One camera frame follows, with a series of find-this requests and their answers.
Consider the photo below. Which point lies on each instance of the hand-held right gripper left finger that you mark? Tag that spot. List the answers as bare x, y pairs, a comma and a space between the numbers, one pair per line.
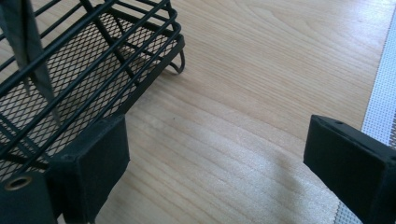
84, 168

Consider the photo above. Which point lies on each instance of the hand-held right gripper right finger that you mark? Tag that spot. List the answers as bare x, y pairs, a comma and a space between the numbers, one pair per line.
351, 161

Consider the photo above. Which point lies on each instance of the dark grey blade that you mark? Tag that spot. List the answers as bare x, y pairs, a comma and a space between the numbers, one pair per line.
29, 46

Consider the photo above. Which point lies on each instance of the white mesh mat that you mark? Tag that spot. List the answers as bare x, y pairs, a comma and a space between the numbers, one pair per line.
381, 105

